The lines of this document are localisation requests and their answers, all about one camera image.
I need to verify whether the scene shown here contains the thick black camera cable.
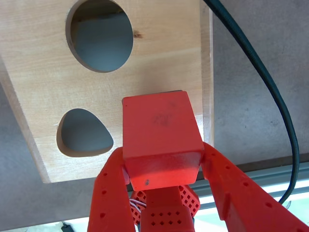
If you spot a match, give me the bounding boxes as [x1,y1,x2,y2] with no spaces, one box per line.
[202,0,300,205]

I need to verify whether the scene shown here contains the aluminium profile rail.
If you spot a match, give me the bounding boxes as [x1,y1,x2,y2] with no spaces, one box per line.
[190,160,309,211]

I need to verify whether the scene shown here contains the wooden shape sorter box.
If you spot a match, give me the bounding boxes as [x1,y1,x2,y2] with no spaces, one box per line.
[0,0,214,184]

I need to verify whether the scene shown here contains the red cube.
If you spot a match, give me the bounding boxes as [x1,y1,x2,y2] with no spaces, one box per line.
[121,90,204,191]

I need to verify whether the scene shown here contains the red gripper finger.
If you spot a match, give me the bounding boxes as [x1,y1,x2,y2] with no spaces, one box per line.
[86,145,136,232]
[201,141,309,232]

